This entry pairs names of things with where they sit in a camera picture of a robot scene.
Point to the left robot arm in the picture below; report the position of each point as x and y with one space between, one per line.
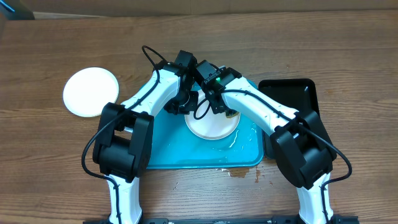
123 143

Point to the teal plastic tray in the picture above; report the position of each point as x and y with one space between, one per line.
174 146

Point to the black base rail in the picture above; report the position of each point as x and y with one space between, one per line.
336 219

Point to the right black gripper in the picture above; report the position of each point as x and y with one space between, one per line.
227 112

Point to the white plate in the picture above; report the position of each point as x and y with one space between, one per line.
212 126
89 90

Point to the dark object top left corner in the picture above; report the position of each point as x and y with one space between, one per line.
16 10

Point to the green yellow sponge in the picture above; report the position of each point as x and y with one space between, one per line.
231 113

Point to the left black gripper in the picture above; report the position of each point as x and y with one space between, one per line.
171 109

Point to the black rectangular tray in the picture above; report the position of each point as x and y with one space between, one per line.
299 93

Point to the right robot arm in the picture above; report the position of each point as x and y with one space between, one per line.
302 147

